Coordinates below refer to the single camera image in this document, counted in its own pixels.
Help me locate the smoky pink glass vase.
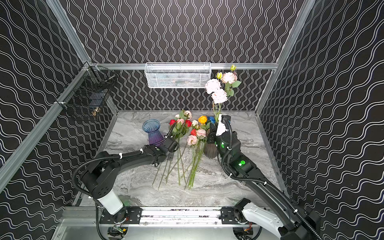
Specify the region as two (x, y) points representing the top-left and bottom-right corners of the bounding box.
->
(204, 136), (218, 159)

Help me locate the blue purple glass vase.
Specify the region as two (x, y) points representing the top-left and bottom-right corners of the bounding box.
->
(142, 119), (165, 147)

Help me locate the black wire wall basket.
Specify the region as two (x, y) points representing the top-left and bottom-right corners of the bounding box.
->
(59, 66), (118, 122)

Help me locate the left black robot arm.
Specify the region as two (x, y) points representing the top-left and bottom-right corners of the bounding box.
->
(71, 137), (179, 216)

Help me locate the white mesh wall basket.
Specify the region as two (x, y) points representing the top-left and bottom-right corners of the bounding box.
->
(145, 62), (212, 89)

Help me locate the pink flower spray stem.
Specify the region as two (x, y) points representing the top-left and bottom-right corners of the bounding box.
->
(205, 65), (242, 122)

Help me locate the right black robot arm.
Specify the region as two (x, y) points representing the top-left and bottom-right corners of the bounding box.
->
(208, 119), (322, 240)

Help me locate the pile of artificial flowers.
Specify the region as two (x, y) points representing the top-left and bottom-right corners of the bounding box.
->
(160, 110), (216, 189)

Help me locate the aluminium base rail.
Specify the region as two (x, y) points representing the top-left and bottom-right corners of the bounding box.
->
(61, 206), (271, 227)

